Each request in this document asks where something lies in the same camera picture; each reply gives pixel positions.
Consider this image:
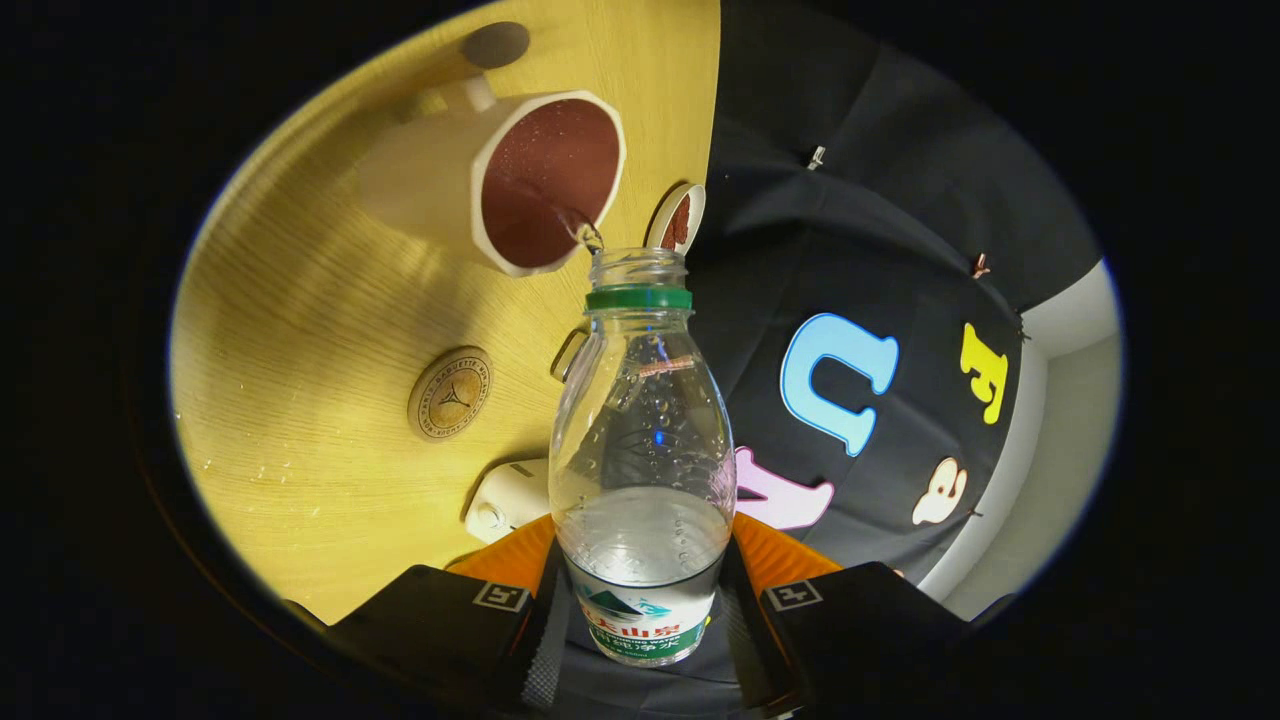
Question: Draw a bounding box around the small white plate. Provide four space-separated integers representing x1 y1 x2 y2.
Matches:
645 183 707 253

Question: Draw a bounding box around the clear plastic bottle green ring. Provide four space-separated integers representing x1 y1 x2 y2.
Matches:
548 247 738 667

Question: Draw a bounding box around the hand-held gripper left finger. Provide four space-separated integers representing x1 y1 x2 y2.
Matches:
285 515 573 713

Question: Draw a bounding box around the round wooden coaster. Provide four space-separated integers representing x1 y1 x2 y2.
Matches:
407 346 494 442

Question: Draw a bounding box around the wooden table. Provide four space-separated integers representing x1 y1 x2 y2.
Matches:
168 0 721 626

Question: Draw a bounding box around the black backdrop cloth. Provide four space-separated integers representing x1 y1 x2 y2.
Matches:
560 0 1101 716

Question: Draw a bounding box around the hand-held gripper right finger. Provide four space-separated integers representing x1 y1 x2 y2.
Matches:
715 512 971 716

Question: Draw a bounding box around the cream cup with red inside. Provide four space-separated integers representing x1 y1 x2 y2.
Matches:
355 20 628 279

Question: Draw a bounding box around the white toaster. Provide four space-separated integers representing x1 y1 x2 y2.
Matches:
465 458 553 544

